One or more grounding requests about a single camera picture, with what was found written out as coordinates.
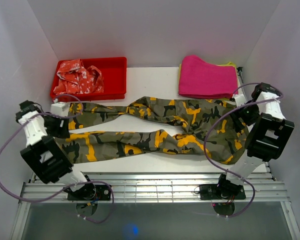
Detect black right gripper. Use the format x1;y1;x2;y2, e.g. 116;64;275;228
228;101;260;133

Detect camouflage yellow green trousers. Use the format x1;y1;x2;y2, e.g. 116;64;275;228
55;96;251;165

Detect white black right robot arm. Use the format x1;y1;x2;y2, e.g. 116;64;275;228
215;82;295;199

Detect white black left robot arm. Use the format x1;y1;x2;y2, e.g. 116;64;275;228
15;100;96;200

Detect orange white floral garment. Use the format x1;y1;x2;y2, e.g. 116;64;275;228
53;58;105;95

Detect yellow-green folded cloth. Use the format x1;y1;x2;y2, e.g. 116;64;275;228
178;61;240;102

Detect pink folded towel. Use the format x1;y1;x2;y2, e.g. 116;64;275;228
177;54;239;100

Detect red plastic bin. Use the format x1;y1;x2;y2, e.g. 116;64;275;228
50;57;127;102

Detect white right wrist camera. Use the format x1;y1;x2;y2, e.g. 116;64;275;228
232;94;247;107

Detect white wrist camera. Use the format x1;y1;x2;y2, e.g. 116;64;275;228
50;101;70;117
232;94;247;107

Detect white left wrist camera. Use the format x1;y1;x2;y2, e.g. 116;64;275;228
50;101;70;117

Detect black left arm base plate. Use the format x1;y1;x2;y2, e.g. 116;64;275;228
64;183;111;201

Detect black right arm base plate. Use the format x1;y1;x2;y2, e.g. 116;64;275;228
198;184;246;200

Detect aluminium table edge rail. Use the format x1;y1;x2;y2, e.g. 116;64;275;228
19;171;291;204

